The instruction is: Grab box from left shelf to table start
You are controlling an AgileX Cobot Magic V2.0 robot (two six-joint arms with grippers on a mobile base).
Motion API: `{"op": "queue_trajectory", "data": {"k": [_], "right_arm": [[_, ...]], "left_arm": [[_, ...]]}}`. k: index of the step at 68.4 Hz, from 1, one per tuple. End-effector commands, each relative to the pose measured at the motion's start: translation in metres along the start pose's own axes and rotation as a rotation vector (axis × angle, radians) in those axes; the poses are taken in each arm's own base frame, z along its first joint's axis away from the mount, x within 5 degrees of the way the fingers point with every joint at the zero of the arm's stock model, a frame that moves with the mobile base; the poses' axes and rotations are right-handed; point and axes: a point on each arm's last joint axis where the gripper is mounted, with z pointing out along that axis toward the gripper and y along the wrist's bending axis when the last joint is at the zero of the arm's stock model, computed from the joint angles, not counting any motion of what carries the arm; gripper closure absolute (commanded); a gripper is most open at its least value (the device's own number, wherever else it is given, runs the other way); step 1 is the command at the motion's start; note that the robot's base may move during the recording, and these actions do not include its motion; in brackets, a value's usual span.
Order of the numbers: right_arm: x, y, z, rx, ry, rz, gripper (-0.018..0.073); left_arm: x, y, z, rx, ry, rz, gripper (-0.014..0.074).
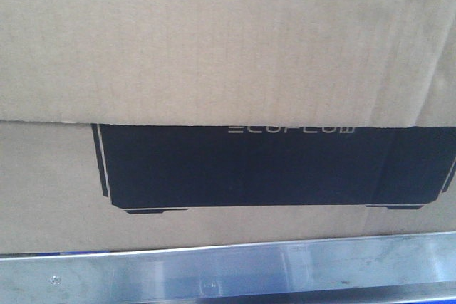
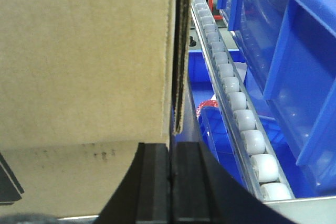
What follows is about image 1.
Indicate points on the brown EcoFlow cardboard box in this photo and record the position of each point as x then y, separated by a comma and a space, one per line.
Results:
66, 64

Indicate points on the metal shelf front rail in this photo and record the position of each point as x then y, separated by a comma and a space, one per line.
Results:
228, 272

